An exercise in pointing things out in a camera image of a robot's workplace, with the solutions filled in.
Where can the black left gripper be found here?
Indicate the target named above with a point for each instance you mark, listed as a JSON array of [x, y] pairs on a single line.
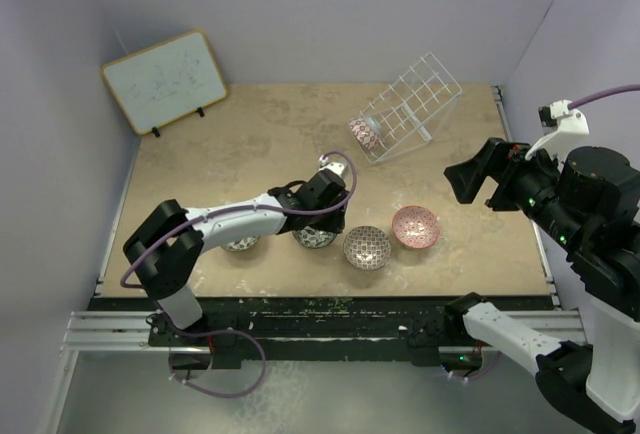
[[334, 224]]

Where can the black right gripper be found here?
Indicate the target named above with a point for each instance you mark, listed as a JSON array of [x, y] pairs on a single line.
[[466, 177]]

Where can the grey leaf bowl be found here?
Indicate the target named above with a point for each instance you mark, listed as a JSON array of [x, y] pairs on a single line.
[[313, 239], [241, 244]]

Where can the blue patterned bowl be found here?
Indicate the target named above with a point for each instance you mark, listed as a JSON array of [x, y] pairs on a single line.
[[366, 131]]

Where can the white wire dish rack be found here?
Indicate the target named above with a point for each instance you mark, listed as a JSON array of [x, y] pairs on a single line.
[[413, 109]]

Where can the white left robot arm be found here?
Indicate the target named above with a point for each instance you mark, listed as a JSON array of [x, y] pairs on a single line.
[[163, 251]]

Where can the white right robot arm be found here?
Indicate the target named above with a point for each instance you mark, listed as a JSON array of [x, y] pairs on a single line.
[[587, 204]]

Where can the red patterned bowl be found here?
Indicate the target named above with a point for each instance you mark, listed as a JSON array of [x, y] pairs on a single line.
[[416, 227]]

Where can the brown patterned bowl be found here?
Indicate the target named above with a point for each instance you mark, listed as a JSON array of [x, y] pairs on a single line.
[[367, 248]]

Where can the small framed whiteboard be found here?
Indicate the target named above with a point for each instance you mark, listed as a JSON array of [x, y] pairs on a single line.
[[165, 82]]

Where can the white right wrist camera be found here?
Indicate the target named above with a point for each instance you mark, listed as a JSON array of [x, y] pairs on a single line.
[[564, 129]]

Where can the black front mounting rail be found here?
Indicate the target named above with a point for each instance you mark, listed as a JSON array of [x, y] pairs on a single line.
[[421, 330]]

